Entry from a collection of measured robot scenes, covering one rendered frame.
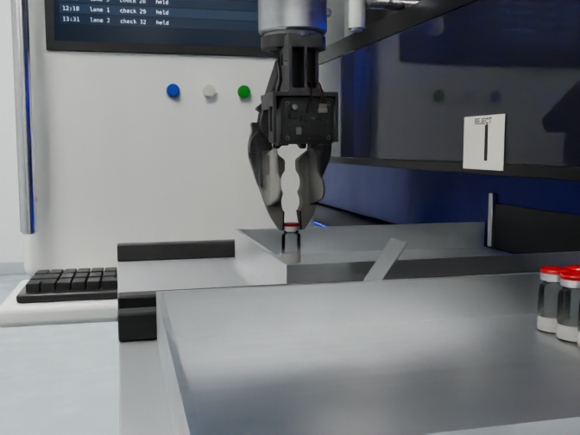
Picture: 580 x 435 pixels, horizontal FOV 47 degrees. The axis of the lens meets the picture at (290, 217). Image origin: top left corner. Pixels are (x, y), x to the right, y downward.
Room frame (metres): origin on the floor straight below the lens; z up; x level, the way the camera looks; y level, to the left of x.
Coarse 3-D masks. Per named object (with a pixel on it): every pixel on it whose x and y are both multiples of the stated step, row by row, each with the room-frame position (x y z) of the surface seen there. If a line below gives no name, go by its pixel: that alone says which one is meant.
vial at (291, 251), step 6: (288, 228) 0.76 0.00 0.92; (294, 228) 0.76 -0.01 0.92; (282, 234) 0.76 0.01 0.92; (288, 234) 0.76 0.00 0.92; (294, 234) 0.76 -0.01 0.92; (282, 240) 0.76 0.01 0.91; (288, 240) 0.76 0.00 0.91; (294, 240) 0.76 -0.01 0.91; (282, 246) 0.76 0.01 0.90; (288, 246) 0.76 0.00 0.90; (294, 246) 0.76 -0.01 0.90; (282, 252) 0.76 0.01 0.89; (288, 252) 0.76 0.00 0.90; (294, 252) 0.76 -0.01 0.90; (282, 258) 0.76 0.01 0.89; (288, 258) 0.76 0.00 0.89; (294, 258) 0.76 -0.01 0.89
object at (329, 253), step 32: (384, 224) 0.86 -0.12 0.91; (416, 224) 0.87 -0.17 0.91; (448, 224) 0.88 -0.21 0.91; (480, 224) 0.89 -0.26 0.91; (256, 256) 0.68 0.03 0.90; (320, 256) 0.81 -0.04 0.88; (352, 256) 0.81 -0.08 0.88; (416, 256) 0.81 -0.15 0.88; (448, 256) 0.81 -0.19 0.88; (480, 256) 0.61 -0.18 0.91; (512, 256) 0.62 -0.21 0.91; (544, 256) 0.63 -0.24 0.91; (576, 256) 0.63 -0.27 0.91
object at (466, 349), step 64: (192, 320) 0.46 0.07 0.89; (256, 320) 0.47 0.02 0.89; (320, 320) 0.48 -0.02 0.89; (384, 320) 0.49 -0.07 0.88; (448, 320) 0.50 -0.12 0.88; (512, 320) 0.50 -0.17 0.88; (192, 384) 0.36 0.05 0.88; (256, 384) 0.36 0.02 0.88; (320, 384) 0.36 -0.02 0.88; (384, 384) 0.36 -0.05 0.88; (448, 384) 0.36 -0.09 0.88; (512, 384) 0.36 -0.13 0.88; (576, 384) 0.36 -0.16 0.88
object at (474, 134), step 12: (468, 120) 0.79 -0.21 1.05; (480, 120) 0.76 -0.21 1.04; (492, 120) 0.73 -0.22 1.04; (504, 120) 0.71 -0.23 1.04; (468, 132) 0.78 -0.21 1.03; (480, 132) 0.76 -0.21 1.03; (492, 132) 0.73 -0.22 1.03; (504, 132) 0.71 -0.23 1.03; (468, 144) 0.78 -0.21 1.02; (480, 144) 0.76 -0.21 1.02; (492, 144) 0.73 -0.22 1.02; (468, 156) 0.78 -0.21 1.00; (480, 156) 0.76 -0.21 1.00; (492, 156) 0.73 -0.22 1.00; (468, 168) 0.78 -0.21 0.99; (480, 168) 0.76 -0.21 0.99; (492, 168) 0.73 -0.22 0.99
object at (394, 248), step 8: (392, 240) 0.56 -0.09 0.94; (384, 248) 0.56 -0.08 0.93; (392, 248) 0.55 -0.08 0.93; (400, 248) 0.53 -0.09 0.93; (384, 256) 0.55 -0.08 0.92; (392, 256) 0.54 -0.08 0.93; (376, 264) 0.55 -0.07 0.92; (384, 264) 0.54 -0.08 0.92; (392, 264) 0.53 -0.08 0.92; (376, 272) 0.54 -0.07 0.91; (384, 272) 0.53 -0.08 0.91; (368, 280) 0.55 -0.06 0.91; (376, 280) 0.53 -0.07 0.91
